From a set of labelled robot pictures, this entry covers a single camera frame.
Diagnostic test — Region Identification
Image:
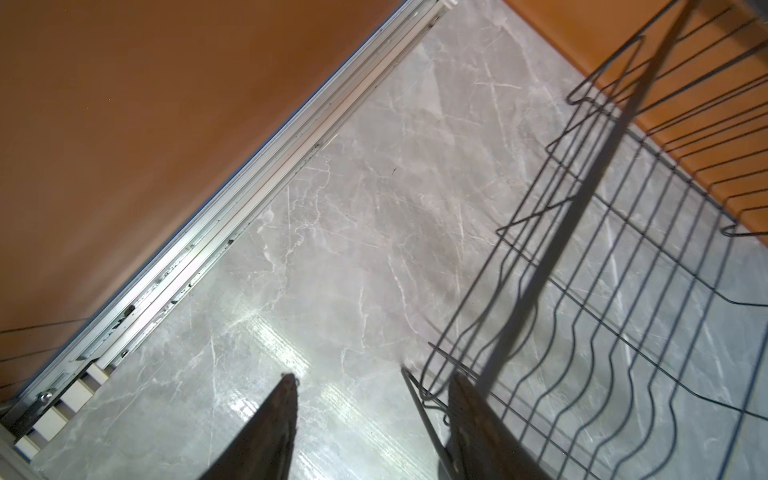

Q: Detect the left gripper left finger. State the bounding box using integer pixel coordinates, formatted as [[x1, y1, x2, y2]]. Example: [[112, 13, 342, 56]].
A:
[[200, 373, 298, 479]]

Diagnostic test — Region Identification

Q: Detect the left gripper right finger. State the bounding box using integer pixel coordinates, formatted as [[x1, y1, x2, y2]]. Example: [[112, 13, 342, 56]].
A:
[[448, 373, 549, 479]]

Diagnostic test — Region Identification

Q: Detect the black wire dish rack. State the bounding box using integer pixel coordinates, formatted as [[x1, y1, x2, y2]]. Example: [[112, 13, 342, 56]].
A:
[[405, 1, 767, 479]]

